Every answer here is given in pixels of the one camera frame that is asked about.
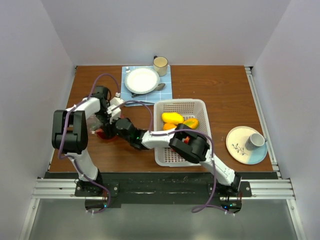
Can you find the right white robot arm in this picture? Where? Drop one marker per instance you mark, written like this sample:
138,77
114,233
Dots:
189,144

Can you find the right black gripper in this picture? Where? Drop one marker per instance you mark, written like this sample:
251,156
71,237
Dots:
108,133

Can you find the orange green fake mango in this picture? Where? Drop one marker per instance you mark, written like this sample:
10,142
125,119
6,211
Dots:
192,123

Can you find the white round plate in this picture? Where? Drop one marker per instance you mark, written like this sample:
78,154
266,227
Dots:
141,80

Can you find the metal spoon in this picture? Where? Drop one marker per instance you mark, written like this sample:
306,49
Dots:
159,87

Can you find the clear zip top bag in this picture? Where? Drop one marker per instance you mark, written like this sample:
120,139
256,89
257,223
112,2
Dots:
99,124

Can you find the white plastic basket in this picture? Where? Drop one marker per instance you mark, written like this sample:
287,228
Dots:
188,108

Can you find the small orange fake fruit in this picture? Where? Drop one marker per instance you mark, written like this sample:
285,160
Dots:
169,126

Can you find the fake strawberries bunch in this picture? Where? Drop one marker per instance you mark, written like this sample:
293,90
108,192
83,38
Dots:
179,145

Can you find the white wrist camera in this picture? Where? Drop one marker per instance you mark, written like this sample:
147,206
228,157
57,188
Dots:
114,113
114,102

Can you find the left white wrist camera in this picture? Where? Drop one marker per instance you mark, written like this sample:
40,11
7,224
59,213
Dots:
114,102

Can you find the floral cream blue plate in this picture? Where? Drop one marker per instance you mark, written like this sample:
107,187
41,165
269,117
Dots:
235,143

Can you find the grey teacup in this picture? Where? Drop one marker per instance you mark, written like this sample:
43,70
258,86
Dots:
254,141

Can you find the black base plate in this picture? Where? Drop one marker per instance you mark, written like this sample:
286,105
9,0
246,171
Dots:
163,188

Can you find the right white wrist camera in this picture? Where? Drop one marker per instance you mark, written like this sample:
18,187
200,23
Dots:
114,113

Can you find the cream mug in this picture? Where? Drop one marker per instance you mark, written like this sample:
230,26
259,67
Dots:
160,65

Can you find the yellow fake mango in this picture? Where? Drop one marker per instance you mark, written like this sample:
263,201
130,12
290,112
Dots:
172,118

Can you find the fake red apple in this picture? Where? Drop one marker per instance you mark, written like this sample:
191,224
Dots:
103,136

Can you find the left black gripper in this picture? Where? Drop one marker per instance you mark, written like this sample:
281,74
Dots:
102,119

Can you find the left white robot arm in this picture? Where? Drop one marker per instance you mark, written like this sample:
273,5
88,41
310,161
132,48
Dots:
70,137

